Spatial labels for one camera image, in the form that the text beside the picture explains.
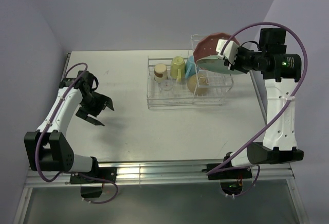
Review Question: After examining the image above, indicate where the clear drinking glass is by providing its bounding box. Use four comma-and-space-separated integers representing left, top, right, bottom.
159, 79, 174, 98

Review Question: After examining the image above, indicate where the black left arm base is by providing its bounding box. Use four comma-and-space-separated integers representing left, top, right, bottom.
69, 166, 119, 204

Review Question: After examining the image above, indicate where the blue ceramic mug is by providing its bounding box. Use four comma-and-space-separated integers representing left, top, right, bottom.
185, 55, 199, 79

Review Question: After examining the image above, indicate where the yellow ceramic mug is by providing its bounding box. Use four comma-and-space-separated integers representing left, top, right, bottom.
170, 56, 186, 82

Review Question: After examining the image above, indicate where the pink dotted plate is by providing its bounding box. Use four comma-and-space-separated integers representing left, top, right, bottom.
193, 32, 231, 63

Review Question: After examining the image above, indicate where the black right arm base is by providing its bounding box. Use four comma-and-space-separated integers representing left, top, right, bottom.
208, 165, 252, 180

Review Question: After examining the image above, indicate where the beige ceramic bowl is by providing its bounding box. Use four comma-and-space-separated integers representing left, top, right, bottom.
187, 73, 208, 96

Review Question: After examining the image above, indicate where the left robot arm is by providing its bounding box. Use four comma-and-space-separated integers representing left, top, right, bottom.
24, 71, 114, 182

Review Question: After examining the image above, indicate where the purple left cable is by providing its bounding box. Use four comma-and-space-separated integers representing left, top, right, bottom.
35, 63, 89, 183

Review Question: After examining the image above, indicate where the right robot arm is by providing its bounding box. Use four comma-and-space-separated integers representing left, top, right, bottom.
222, 28, 305, 178

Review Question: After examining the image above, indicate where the metal tin cup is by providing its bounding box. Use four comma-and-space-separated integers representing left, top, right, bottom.
154, 63, 168, 83

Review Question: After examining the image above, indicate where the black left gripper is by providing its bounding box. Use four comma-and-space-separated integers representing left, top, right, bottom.
76, 92, 113, 126

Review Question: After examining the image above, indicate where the green ceramic plate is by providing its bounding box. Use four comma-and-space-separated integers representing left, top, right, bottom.
195, 55, 243, 75

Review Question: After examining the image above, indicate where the aluminium frame rail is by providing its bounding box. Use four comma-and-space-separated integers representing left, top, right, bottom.
24, 159, 295, 188

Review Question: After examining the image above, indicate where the white wire dish rack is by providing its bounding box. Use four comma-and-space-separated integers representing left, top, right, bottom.
147, 33, 235, 110

